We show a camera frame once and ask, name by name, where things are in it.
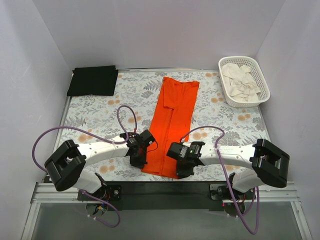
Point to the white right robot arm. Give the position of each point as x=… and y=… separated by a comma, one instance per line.
x=263, y=163

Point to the aluminium table frame rail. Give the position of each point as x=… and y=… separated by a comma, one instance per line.
x=46, y=193

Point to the orange t-shirt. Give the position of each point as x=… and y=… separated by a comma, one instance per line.
x=171, y=121

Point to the white perforated plastic basket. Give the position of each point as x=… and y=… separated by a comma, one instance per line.
x=256, y=73

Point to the crumpled white t-shirt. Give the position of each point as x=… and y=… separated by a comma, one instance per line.
x=239, y=83

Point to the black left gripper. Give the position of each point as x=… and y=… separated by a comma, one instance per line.
x=137, y=160

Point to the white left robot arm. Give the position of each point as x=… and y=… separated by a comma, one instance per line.
x=66, y=166

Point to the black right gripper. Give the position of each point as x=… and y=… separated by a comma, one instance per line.
x=182, y=169

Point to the folded black t-shirt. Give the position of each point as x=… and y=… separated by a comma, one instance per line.
x=97, y=81

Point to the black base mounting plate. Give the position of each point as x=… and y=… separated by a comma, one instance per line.
x=176, y=195

